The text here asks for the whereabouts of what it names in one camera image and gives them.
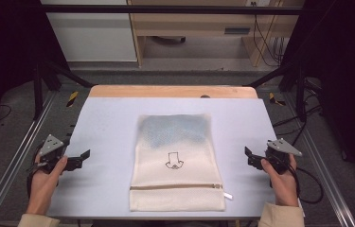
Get black curtain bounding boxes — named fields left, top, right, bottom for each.
left=280, top=0, right=355, bottom=193
left=0, top=0, right=70, bottom=149

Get person's right hand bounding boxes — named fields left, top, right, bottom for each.
left=260, top=154, right=300, bottom=208

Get thin black floor cable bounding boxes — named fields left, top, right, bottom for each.
left=0, top=103, right=12, bottom=124
left=272, top=104, right=323, bottom=148

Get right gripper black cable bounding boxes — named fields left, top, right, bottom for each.
left=287, top=156, right=325, bottom=205

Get grey desk label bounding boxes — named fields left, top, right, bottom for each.
left=223, top=26, right=252, bottom=36

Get yellow black floor tape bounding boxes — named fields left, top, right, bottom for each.
left=268, top=92, right=287, bottom=108
left=65, top=90, right=80, bottom=108

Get black hanging desk cables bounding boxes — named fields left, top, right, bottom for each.
left=251, top=1, right=287, bottom=68

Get person's left hand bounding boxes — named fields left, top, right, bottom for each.
left=26, top=153, right=69, bottom=216

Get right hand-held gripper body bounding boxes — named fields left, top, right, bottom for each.
left=264, top=137, right=303, bottom=175

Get light blue table mat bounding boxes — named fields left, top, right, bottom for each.
left=47, top=96, right=306, bottom=220

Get dark object under desk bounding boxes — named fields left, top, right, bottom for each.
left=151, top=35, right=187, bottom=45

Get black horizontal frame bar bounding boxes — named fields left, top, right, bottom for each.
left=39, top=4, right=303, bottom=16

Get light wooden desk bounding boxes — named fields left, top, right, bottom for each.
left=127, top=0, right=306, bottom=68

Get aluminium floor rail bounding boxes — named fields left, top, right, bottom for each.
left=282, top=94, right=355, bottom=227
left=0, top=90, right=57, bottom=227

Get white cabinet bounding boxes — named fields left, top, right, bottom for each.
left=39, top=0, right=138, bottom=63

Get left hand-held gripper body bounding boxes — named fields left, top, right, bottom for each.
left=35, top=133, right=69, bottom=174

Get cream mesh laundry bag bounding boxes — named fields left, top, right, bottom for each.
left=129, top=113, right=234, bottom=213

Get black metal frame stand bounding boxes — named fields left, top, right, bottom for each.
left=246, top=61, right=309, bottom=123
left=32, top=60, right=95, bottom=121

